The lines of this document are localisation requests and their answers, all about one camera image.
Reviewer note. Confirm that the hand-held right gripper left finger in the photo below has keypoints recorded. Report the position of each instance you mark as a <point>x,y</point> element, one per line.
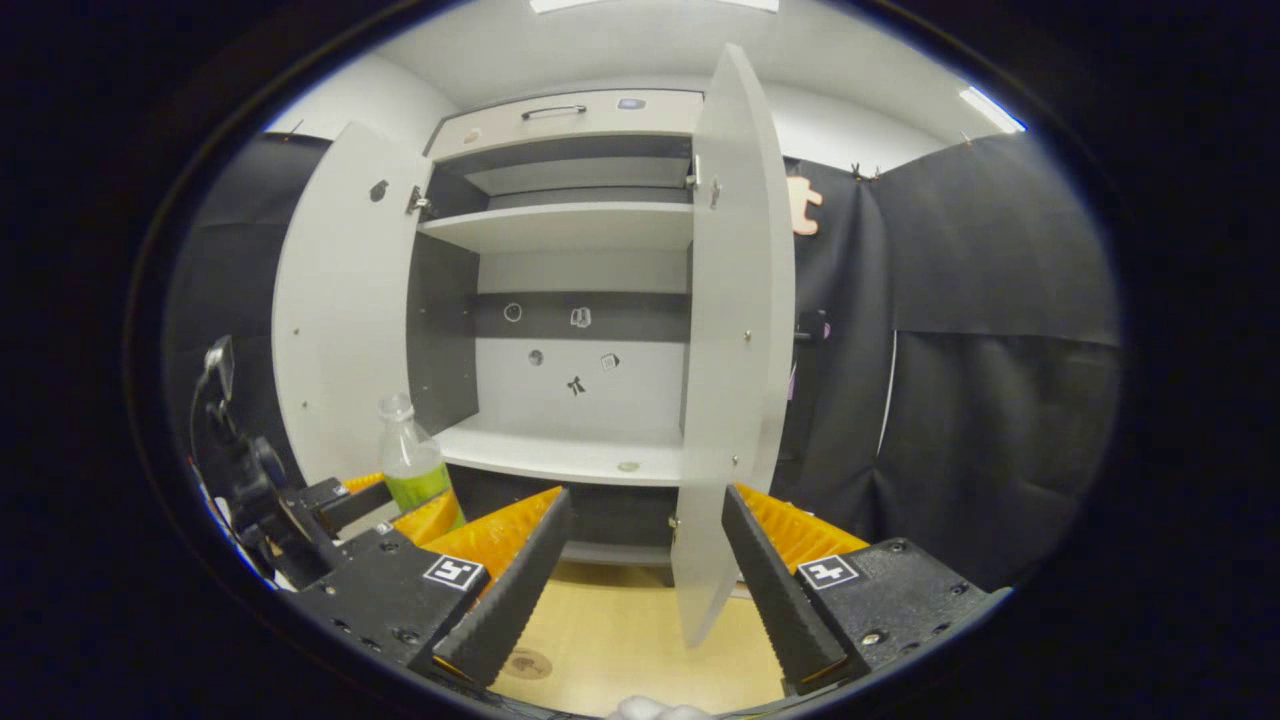
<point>520,590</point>

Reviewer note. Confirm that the metal door hinge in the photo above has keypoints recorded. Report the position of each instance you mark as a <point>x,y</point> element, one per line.
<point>417,201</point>
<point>692,173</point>

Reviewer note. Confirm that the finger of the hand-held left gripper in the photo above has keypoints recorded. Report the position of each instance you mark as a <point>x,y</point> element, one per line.
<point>430,520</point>
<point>350,503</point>

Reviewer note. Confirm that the round wooden coaster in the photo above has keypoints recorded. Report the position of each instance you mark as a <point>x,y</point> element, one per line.
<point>527,663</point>

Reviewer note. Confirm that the green plastic bottle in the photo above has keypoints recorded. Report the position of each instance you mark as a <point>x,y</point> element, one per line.
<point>410,460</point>

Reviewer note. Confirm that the white and grey cabinet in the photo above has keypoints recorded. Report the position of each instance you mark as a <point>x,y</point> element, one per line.
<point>580,225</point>

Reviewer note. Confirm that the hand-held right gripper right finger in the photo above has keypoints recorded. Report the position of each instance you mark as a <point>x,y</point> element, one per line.
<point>775,590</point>

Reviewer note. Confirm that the black backdrop cloth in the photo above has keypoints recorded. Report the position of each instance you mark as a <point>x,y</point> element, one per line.
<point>980,400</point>
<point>230,260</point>

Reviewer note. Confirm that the ceiling light panel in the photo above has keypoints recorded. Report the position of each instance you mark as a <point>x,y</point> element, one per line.
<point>992,110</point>
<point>650,4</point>

